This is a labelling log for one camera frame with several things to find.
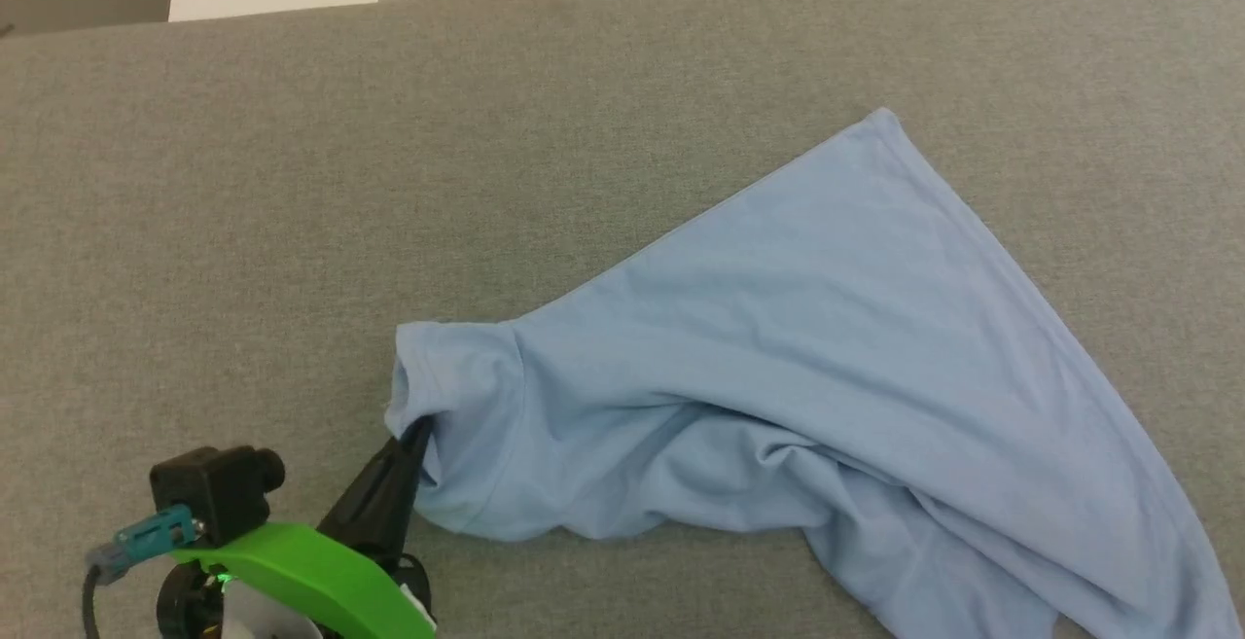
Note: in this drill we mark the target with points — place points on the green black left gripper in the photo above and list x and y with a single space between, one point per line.
311 576

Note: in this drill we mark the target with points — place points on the light blue garment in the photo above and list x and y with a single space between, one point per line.
827 386

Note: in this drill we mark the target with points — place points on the grey fabric sofa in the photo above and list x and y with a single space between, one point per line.
486 182

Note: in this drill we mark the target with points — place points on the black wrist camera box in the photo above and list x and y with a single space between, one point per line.
219 488

